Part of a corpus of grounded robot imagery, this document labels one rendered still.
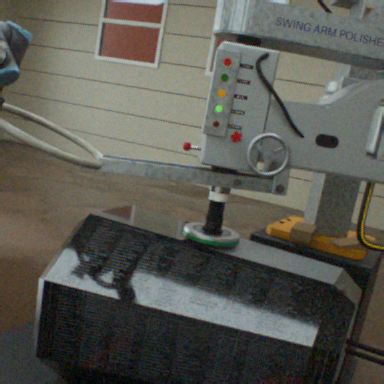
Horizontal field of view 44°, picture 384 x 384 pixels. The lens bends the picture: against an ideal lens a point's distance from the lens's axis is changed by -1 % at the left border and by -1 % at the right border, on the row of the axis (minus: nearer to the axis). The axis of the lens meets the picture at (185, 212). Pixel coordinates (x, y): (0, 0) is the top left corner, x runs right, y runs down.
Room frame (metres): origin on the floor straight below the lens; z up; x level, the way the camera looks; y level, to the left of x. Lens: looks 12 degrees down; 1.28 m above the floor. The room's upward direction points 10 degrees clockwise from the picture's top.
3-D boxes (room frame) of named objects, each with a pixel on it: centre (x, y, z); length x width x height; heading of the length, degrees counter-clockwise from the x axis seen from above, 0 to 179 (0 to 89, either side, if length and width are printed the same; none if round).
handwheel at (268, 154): (1.65, -0.24, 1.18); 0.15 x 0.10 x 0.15; 93
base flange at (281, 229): (2.45, -0.73, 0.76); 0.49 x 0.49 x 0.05; 63
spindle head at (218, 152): (1.77, -0.19, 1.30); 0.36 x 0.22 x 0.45; 93
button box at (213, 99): (1.64, -0.05, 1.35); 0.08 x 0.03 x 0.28; 93
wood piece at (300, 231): (2.24, -0.58, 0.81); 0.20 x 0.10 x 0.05; 161
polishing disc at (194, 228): (1.76, -0.11, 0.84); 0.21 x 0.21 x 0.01
